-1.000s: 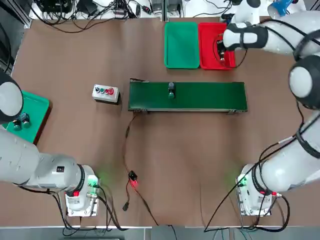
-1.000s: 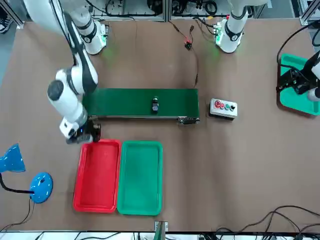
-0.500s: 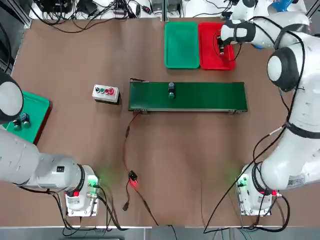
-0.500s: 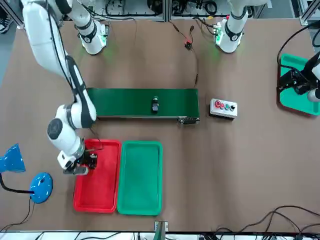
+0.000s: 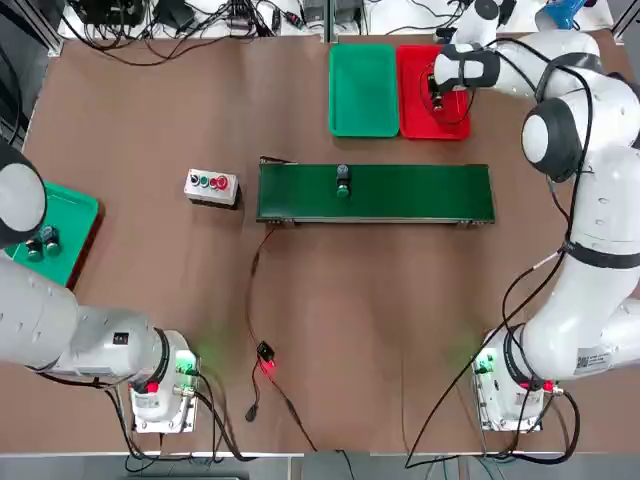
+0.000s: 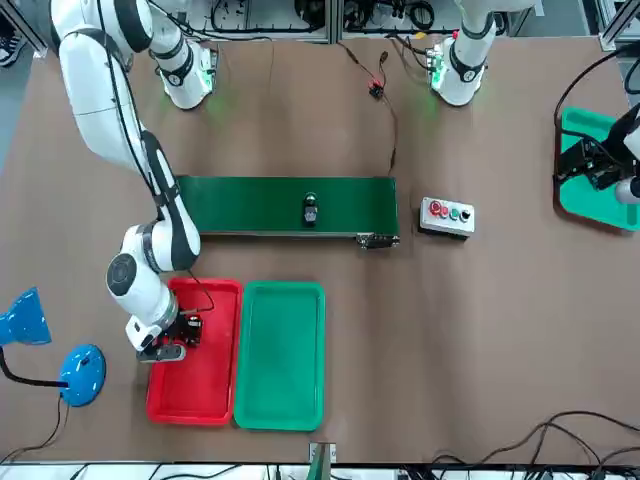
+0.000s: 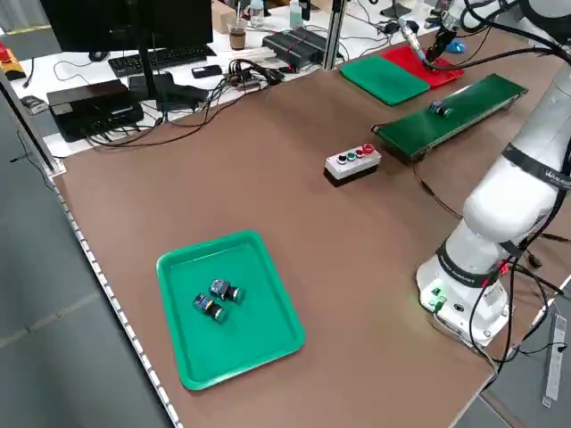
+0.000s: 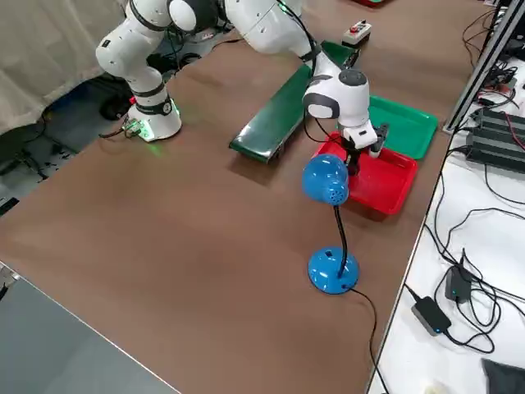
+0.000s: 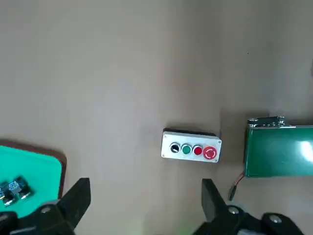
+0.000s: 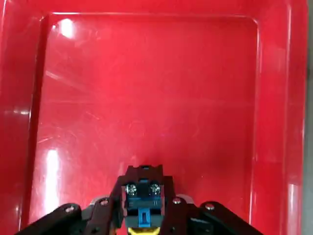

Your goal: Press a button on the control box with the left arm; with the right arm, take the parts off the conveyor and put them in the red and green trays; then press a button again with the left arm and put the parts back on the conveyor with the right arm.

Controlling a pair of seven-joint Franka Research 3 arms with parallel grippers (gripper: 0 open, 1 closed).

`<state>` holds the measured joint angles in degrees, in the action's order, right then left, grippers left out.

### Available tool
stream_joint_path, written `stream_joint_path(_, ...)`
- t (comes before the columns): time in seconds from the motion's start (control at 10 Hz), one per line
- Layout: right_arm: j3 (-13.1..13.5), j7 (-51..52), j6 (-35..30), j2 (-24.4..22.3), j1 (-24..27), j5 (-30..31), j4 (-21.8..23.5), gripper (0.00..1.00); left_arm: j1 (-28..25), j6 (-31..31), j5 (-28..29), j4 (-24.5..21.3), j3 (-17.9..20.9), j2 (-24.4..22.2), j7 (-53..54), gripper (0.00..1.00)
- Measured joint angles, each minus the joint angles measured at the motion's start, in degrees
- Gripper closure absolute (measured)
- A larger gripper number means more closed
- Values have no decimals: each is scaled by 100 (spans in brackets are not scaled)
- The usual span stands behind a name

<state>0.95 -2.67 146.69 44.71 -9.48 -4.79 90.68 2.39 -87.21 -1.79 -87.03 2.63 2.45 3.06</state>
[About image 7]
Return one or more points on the black phone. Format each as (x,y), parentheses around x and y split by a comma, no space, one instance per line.
(206,71)

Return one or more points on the clear plastic bottle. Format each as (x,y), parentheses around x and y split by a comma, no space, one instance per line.
(256,13)

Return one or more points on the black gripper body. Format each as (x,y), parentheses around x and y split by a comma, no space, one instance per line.
(442,39)

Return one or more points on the aluminium corner post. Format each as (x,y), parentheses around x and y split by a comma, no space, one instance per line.
(27,125)

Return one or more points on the yellow emergency stop box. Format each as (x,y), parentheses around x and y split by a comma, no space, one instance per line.
(6,58)

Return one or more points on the grey push-button control box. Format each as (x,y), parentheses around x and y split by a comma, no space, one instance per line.
(352,167)

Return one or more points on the small green plastic tray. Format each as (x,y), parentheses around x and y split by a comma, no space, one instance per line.
(250,339)

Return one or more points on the teal liquid bottle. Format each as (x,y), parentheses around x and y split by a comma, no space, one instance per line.
(296,13)

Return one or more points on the black computer mouse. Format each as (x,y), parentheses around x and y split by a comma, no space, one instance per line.
(99,55)

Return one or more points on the brown cardboard box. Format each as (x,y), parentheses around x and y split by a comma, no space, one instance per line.
(223,15)

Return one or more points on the grey metal strip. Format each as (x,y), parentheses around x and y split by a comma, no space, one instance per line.
(553,356)

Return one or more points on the black push-button switch part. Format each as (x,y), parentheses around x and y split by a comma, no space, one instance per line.
(225,290)
(207,305)

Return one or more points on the green belt conveyor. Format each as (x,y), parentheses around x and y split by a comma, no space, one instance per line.
(424,129)

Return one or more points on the green-headed push-button switch part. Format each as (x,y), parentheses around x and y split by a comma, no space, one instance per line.
(441,109)

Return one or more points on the aluminium table edge rail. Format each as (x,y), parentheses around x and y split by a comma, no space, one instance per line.
(115,303)

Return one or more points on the black computer monitor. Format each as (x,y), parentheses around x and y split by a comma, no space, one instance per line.
(111,22)

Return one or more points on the black ribbed power box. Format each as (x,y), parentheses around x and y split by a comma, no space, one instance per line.
(294,44)

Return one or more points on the clear cup of coffee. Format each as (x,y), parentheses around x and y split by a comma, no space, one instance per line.
(237,38)

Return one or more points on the blue desk lamp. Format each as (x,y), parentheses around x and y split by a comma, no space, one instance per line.
(458,46)

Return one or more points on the long red plastic tray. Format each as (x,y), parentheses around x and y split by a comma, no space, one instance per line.
(401,58)

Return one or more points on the black keyboard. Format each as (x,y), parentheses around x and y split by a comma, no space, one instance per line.
(178,55)

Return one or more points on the long green plastic tray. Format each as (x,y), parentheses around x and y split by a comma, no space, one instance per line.
(383,80)

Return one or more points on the aluminium frame post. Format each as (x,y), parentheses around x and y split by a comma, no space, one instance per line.
(334,31)

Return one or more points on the black docking box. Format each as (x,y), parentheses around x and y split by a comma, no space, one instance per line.
(89,107)

